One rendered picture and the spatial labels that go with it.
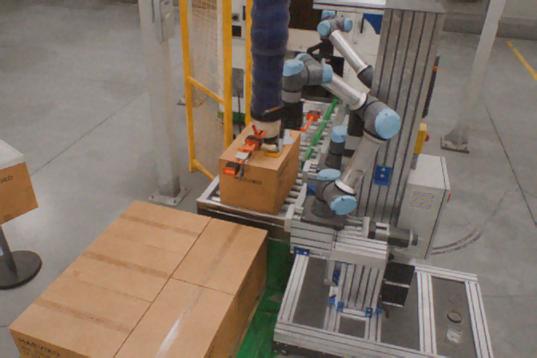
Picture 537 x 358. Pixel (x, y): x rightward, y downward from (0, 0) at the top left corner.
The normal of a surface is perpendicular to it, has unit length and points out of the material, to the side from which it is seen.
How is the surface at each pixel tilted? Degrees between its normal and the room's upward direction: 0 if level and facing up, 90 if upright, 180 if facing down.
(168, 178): 90
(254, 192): 90
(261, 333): 0
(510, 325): 0
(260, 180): 90
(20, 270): 0
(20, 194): 90
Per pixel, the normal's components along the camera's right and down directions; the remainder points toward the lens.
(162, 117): -0.31, 0.50
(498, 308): 0.04, -0.84
